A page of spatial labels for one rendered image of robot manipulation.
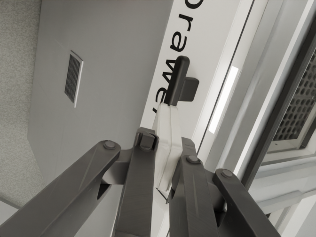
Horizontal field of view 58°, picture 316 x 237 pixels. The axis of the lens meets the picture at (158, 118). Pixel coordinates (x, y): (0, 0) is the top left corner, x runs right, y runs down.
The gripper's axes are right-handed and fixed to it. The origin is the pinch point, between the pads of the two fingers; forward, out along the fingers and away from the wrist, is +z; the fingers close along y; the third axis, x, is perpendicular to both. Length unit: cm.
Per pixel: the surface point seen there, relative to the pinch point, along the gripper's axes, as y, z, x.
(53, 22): -33, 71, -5
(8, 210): -48, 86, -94
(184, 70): 1.5, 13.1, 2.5
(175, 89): 1.2, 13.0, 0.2
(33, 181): -41, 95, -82
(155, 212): 3.9, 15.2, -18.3
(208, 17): 2.7, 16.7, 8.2
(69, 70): -22, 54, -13
